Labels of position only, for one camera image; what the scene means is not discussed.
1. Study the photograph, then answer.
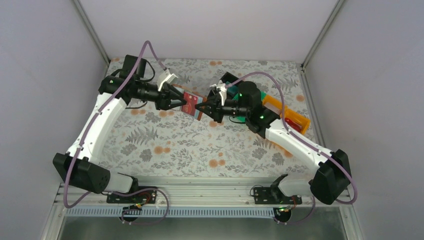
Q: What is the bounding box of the aluminium rail frame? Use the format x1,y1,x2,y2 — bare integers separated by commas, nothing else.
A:
50,178,354,219

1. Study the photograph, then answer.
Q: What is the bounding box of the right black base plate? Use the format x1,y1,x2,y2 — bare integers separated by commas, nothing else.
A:
251,186,303,205

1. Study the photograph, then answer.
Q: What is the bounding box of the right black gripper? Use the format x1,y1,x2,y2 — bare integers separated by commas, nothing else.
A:
194,95,249,124

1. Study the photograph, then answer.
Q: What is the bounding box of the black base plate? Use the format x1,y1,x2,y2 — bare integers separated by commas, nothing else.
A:
106,186,157,204
251,186,303,205

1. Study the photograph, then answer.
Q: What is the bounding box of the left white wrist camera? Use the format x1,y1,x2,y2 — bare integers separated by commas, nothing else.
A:
156,68,178,92

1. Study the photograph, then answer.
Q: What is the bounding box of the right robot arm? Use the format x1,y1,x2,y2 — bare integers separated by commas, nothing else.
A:
195,81,352,205

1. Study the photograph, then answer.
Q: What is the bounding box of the orange storage bin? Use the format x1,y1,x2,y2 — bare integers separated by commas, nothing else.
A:
262,94,312,158

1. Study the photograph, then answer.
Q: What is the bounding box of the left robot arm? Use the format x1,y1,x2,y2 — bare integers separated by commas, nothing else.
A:
52,55,186,203

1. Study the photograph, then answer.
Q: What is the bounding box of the black storage bin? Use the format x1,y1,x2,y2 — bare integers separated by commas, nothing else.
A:
220,72,239,95

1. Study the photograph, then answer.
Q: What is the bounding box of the red credit card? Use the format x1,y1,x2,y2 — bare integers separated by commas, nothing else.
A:
180,92,204,119

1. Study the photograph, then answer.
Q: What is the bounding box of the floral table mat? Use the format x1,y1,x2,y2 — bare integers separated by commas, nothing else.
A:
99,58,314,178

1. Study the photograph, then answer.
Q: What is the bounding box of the red item in orange bin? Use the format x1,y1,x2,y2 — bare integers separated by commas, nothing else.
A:
284,117,302,132

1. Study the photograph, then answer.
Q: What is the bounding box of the green storage bin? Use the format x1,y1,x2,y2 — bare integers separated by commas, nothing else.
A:
232,91,267,120

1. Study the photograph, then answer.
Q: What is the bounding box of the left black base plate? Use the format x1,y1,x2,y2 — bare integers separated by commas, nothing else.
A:
106,186,157,204

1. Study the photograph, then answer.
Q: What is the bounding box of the brown leather card holder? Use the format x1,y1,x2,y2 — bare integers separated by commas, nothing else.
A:
173,84,207,121

